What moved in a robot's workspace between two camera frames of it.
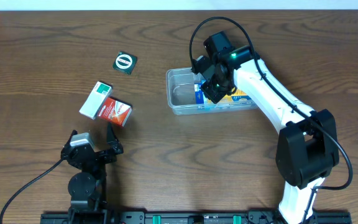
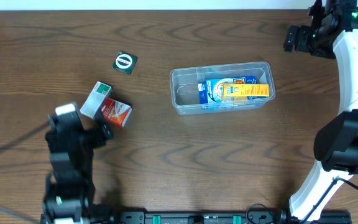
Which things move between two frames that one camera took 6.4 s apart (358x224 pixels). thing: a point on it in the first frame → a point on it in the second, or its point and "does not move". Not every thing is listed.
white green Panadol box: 96,100 does not move
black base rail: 229,216 does not move
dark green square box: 125,62 does not move
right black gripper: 212,94 → 295,38
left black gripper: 116,149 → 99,137
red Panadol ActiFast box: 115,111 does not move
